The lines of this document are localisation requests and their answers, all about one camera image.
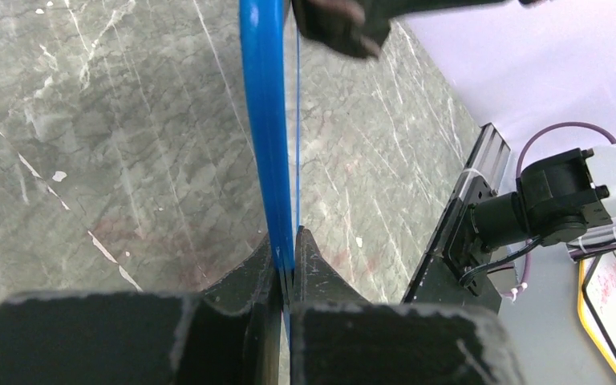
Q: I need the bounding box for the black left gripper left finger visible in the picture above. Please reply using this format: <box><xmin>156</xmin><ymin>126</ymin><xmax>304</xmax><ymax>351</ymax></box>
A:
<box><xmin>0</xmin><ymin>239</ymin><xmax>281</xmax><ymax>384</ymax></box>

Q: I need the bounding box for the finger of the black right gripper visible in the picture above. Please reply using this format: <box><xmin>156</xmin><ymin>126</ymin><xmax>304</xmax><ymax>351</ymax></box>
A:
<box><xmin>290</xmin><ymin>0</ymin><xmax>394</xmax><ymax>59</ymax></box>

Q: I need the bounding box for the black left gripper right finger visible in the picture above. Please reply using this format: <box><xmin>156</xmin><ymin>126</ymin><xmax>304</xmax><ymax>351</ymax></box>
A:
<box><xmin>290</xmin><ymin>228</ymin><xmax>526</xmax><ymax>384</ymax></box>

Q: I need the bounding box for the blue framed whiteboard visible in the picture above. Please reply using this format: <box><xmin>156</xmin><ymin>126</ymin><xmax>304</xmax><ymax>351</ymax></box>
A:
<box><xmin>239</xmin><ymin>0</ymin><xmax>300</xmax><ymax>329</ymax></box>

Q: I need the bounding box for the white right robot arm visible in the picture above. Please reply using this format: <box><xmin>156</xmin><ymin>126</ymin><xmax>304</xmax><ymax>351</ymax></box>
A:
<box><xmin>291</xmin><ymin>1</ymin><xmax>616</xmax><ymax>263</ymax></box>

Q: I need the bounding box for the yellow framed whiteboard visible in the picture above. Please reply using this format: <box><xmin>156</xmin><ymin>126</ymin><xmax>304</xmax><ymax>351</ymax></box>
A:
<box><xmin>577</xmin><ymin>253</ymin><xmax>616</xmax><ymax>376</ymax></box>

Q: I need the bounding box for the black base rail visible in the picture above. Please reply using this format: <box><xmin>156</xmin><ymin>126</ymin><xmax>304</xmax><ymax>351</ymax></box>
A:
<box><xmin>402</xmin><ymin>124</ymin><xmax>511</xmax><ymax>313</ymax></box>

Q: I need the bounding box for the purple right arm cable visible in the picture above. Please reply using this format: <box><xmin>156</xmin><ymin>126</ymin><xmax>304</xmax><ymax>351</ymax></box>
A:
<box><xmin>499</xmin><ymin>120</ymin><xmax>616</xmax><ymax>302</ymax></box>

